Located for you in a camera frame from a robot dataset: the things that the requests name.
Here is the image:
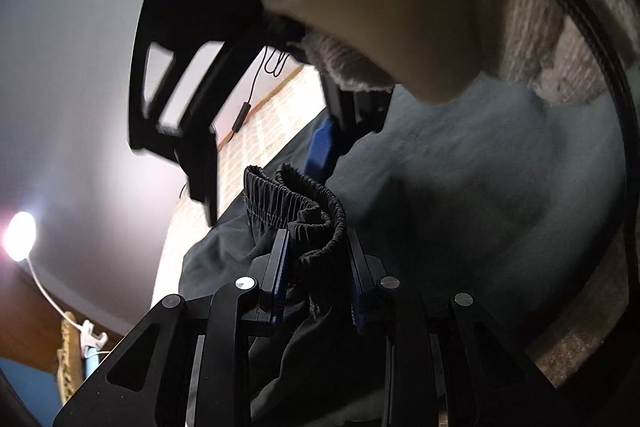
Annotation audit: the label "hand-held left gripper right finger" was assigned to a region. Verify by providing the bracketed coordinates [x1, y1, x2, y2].
[347, 229, 571, 427]

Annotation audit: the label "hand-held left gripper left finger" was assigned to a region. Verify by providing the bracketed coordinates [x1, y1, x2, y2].
[52, 228, 291, 427]

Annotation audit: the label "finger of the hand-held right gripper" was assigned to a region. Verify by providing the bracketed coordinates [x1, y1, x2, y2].
[127, 0, 277, 228]
[304, 72, 396, 185]

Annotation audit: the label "dark pants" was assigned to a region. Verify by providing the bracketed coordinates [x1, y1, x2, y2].
[180, 72, 628, 427]

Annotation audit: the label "white clip lamp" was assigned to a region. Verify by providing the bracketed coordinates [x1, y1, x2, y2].
[2, 211, 108, 358]

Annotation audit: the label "blue board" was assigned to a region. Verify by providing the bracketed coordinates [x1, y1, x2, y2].
[0, 347, 108, 418]

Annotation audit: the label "black cable with inline switch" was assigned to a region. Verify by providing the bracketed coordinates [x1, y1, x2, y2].
[180, 47, 291, 200]

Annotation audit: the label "gold patterned frame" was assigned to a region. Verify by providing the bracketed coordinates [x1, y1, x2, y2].
[59, 311, 83, 405]

